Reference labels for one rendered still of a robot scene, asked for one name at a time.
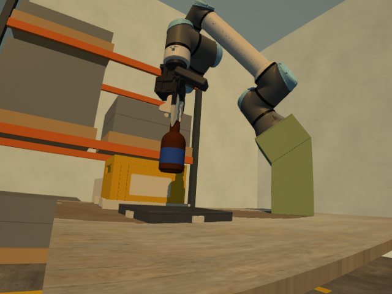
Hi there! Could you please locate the yellow bottle crate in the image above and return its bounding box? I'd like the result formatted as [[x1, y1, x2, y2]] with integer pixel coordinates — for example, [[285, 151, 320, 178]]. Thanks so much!
[[100, 154, 185, 204]]

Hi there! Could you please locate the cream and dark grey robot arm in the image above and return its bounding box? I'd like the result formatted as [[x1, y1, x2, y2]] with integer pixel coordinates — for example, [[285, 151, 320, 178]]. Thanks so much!
[[163, 0, 298, 137]]

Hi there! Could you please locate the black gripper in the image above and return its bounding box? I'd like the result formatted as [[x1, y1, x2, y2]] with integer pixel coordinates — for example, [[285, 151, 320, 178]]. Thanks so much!
[[154, 59, 187, 127]]

